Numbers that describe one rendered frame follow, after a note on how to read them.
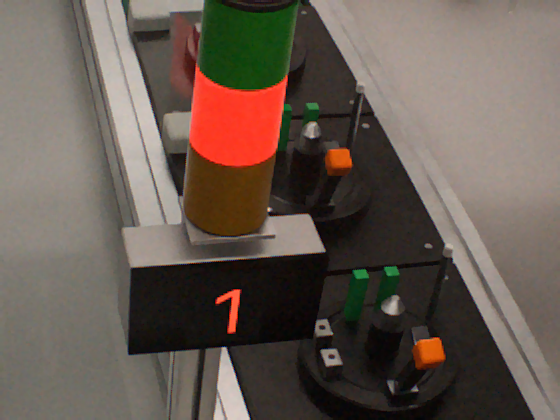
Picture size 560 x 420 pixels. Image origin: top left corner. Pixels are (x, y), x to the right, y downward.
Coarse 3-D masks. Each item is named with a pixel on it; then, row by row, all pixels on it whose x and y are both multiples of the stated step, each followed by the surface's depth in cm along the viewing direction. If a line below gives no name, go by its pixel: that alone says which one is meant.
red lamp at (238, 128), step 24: (216, 96) 66; (240, 96) 65; (264, 96) 66; (192, 120) 69; (216, 120) 67; (240, 120) 66; (264, 120) 67; (192, 144) 69; (216, 144) 68; (240, 144) 67; (264, 144) 68
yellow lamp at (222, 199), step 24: (192, 168) 70; (216, 168) 69; (240, 168) 69; (264, 168) 69; (192, 192) 71; (216, 192) 70; (240, 192) 70; (264, 192) 71; (192, 216) 72; (216, 216) 71; (240, 216) 71; (264, 216) 73
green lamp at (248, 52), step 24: (216, 0) 63; (216, 24) 63; (240, 24) 63; (264, 24) 63; (288, 24) 64; (216, 48) 64; (240, 48) 64; (264, 48) 64; (288, 48) 65; (216, 72) 65; (240, 72) 65; (264, 72) 65
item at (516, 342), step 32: (320, 0) 157; (352, 32) 151; (352, 64) 145; (384, 96) 141; (384, 128) 136; (416, 128) 136; (416, 160) 133; (448, 192) 128; (448, 224) 124; (480, 256) 120; (480, 288) 117; (512, 320) 114; (224, 352) 106; (512, 352) 110; (224, 384) 103; (544, 384) 107; (224, 416) 101; (544, 416) 104
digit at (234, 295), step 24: (192, 288) 73; (216, 288) 74; (240, 288) 74; (264, 288) 75; (192, 312) 74; (216, 312) 75; (240, 312) 75; (192, 336) 76; (216, 336) 76; (240, 336) 77
